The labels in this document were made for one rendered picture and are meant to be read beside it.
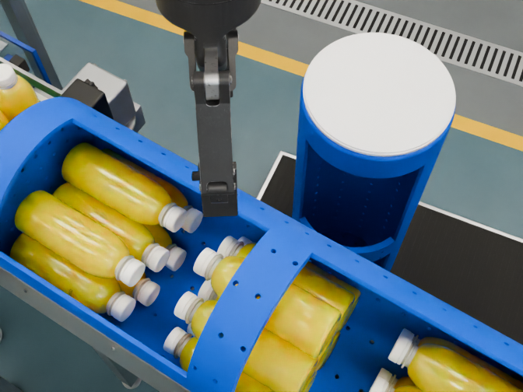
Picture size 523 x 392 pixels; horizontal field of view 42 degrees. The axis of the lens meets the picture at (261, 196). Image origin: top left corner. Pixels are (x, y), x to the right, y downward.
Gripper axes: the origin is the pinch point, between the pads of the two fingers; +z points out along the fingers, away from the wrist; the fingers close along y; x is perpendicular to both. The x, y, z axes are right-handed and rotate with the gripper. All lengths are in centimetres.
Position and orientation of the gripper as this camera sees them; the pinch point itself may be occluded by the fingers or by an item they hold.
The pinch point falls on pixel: (218, 143)
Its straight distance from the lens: 61.8
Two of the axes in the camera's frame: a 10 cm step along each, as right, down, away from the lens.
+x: 10.0, -0.4, 0.4
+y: 0.5, 8.3, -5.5
